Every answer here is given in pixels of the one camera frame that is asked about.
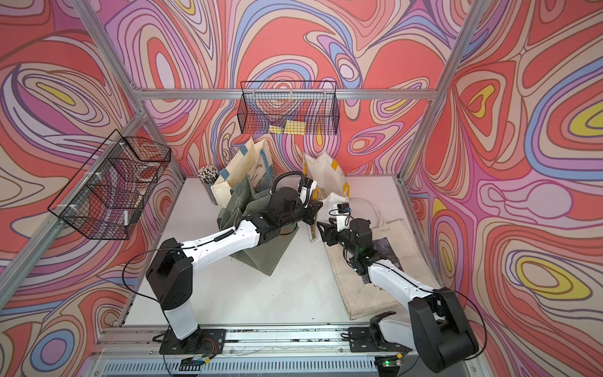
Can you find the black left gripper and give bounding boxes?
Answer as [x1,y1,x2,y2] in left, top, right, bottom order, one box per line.
[278,198,324,231]

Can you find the cream bag with yellow handles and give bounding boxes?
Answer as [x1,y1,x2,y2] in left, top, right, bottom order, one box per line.
[303,153,350,222]

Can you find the cream canvas bag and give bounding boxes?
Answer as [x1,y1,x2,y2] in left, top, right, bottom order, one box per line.
[324,220,440,320]

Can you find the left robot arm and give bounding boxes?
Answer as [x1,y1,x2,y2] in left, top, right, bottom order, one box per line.
[146,178,323,341]

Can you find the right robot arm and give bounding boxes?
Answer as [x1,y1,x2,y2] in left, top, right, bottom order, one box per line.
[317,218,480,373]

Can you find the green canvas bag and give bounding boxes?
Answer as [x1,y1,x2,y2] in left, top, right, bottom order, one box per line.
[217,178,298,276]

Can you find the yellow sticky note pad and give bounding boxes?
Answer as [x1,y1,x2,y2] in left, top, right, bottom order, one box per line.
[283,119,306,135]

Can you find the clear cup of pencils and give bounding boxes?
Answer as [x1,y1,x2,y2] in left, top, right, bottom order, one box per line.
[197,165,219,205]

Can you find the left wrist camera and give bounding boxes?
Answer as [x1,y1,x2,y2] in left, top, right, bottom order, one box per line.
[298,175,317,207]

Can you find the cream bag with blue handles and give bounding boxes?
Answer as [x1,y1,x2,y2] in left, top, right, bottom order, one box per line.
[211,138,275,208]

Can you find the black wire basket, back wall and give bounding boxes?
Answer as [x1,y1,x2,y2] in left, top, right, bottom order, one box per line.
[237,79,340,136]

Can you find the black wire basket, wall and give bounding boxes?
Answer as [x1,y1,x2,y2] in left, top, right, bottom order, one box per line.
[47,130,171,240]
[237,79,340,136]

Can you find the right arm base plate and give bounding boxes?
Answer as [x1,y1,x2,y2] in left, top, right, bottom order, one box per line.
[340,327,411,355]

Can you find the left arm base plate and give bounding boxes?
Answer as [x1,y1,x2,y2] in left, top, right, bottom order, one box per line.
[160,328,226,356]

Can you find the black wire basket, left wall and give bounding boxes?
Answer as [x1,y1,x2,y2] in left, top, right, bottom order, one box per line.
[47,130,171,240]

